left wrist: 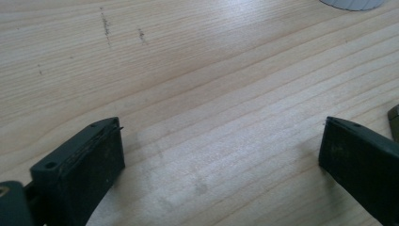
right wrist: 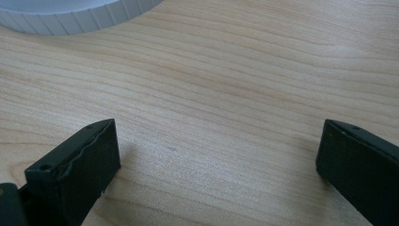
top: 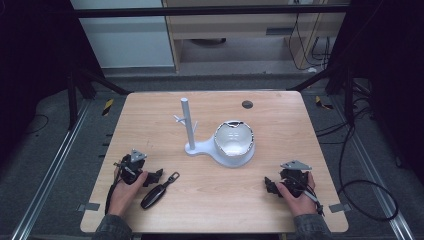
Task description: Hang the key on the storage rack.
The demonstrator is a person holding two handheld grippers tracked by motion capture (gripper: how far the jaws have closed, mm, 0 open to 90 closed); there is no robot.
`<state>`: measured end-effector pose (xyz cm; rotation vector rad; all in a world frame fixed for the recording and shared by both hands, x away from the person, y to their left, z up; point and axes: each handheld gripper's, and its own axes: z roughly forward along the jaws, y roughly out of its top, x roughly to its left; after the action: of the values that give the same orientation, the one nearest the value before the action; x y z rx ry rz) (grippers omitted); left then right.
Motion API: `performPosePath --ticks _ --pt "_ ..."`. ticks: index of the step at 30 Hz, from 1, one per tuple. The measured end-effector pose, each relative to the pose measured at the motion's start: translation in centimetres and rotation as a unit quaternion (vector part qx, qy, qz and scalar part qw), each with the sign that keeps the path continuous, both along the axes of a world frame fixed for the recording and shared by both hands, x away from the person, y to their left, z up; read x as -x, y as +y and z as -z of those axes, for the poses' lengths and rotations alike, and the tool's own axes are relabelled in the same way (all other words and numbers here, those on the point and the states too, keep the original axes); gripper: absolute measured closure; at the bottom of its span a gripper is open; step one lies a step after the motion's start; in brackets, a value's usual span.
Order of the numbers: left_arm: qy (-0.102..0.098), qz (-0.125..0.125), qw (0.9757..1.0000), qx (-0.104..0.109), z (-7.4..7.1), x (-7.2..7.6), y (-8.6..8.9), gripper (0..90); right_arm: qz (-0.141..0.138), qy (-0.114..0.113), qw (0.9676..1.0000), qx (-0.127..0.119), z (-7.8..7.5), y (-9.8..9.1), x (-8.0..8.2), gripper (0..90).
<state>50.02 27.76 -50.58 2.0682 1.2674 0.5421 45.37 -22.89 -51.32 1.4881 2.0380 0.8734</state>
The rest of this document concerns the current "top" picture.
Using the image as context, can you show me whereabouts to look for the person's left hand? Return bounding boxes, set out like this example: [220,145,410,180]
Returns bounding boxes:
[107,167,150,218]

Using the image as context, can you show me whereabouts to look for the person's right hand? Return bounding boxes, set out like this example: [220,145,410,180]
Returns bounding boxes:
[275,171,320,218]

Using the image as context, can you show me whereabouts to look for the black metal frame strut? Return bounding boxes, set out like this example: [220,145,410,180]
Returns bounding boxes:
[287,63,357,128]
[65,65,132,132]

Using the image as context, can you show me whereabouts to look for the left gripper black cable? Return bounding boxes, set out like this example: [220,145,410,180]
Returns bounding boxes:
[104,162,125,216]

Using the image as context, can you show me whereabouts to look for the thin black floor cable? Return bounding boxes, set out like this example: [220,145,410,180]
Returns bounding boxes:
[23,113,50,136]

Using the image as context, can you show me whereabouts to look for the white bowl with silver rim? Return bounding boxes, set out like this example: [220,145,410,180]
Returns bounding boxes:
[213,120,256,158]

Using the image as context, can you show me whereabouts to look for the white key stand with pole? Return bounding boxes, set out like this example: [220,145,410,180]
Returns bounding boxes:
[173,97,256,169]

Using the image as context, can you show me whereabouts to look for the white cabinet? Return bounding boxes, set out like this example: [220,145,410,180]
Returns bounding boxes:
[69,0,175,70]

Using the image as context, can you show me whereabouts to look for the black looped floor cable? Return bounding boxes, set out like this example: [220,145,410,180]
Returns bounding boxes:
[337,123,400,223]

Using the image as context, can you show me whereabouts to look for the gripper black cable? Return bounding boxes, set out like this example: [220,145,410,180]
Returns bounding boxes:
[104,162,125,216]
[293,179,325,217]

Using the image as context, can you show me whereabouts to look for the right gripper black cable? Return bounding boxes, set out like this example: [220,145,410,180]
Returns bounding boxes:
[293,179,325,217]

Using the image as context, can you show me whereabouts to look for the grey tape piece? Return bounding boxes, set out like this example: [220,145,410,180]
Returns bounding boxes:
[328,202,353,214]
[76,201,101,213]

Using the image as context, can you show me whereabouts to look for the black horizontal frame bar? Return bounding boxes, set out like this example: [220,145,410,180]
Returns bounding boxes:
[70,4,350,19]

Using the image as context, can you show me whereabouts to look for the black curtain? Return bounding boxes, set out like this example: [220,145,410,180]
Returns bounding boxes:
[0,0,105,164]
[328,0,424,188]

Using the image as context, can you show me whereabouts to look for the yellow black striped tape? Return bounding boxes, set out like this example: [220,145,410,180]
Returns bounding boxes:
[101,97,115,117]
[314,95,335,111]

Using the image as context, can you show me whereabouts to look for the aluminium floor rail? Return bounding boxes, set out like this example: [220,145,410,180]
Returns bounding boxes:
[9,99,92,240]
[332,95,416,240]

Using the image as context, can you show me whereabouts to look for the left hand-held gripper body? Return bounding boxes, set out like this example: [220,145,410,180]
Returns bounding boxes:
[113,149,149,186]

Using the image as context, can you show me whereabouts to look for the wooden desk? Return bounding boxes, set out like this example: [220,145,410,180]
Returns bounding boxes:
[161,0,352,73]

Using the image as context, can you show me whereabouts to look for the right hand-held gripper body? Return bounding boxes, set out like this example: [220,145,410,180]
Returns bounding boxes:
[279,159,314,199]

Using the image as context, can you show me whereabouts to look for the black car key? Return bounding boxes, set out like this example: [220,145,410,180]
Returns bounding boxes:
[140,171,181,210]

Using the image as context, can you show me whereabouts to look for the black hanging desk cables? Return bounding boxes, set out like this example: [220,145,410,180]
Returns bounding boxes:
[287,12,332,72]

